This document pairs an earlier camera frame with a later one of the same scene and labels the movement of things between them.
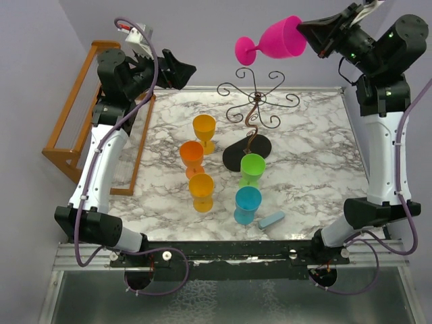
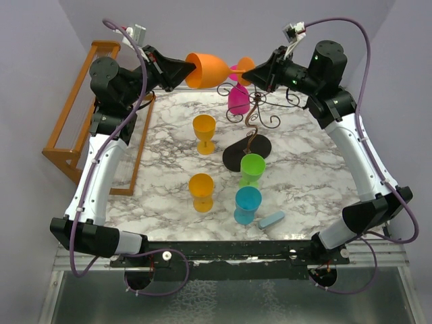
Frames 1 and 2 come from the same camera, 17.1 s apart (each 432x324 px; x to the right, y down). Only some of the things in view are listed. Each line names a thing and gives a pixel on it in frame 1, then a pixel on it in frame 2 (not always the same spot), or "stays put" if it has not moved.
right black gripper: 322,34 to 266,75
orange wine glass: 192,153 to 210,71
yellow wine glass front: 201,186 stays put
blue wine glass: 248,200 stays put
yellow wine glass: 204,127 stays put
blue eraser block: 271,219 stays put
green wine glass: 252,167 stays put
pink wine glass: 281,40 to 238,96
